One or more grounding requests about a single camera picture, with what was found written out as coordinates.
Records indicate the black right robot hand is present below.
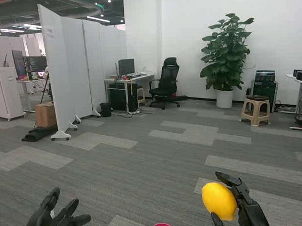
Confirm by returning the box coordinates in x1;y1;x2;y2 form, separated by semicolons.
209;169;271;226

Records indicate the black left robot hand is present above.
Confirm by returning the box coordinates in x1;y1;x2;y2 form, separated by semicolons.
21;185;92;226

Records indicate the yellow lemon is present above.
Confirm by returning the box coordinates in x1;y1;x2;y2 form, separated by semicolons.
201;181;239;222

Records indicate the black folded mat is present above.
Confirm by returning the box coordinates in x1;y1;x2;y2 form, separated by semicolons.
20;126;59;142

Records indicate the brown cardboard box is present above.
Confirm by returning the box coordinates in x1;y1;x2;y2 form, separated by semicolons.
35;101;57;128

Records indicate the beige plastic stool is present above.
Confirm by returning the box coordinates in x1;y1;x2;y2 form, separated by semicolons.
239;94;272;127

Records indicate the white plant pot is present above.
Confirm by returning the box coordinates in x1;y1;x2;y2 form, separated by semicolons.
215;88;235;109

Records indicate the black equipment cabinet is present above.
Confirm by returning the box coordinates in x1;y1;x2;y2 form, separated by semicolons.
251;69;280;114

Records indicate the black trash bin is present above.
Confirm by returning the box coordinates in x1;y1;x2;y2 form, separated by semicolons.
99;102;113;118

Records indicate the white wheeled cabinet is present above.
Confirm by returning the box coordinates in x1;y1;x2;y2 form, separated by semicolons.
0;65;27;122

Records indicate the white standing desk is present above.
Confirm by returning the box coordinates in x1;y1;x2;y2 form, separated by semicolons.
16;78;51;113

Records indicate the black computer tower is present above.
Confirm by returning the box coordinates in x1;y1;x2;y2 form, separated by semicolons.
108;82;138;113

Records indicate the white folding partition screen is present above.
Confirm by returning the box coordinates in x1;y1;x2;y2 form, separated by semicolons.
37;0;130;142

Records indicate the black mesh office chair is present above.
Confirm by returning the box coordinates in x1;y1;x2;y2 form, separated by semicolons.
147;56;188;111

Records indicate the wide monitor showing code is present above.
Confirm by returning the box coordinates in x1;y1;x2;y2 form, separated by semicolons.
22;55;48;73

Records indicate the tall portrait computer monitor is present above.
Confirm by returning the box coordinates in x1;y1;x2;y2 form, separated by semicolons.
11;50;28;80

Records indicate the small yellowish stool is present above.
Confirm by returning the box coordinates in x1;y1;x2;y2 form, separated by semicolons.
136;86;146;107

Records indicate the large green leafy plant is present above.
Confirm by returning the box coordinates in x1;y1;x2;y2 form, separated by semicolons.
197;12;257;92

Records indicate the white office desk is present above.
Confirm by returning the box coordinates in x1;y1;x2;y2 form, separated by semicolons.
104;73;156;114

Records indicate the black computer monitor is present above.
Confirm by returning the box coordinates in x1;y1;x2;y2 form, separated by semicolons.
118;58;136;76

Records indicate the white desk with black cables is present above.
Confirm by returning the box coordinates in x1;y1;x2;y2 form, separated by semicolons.
285;72;302;131

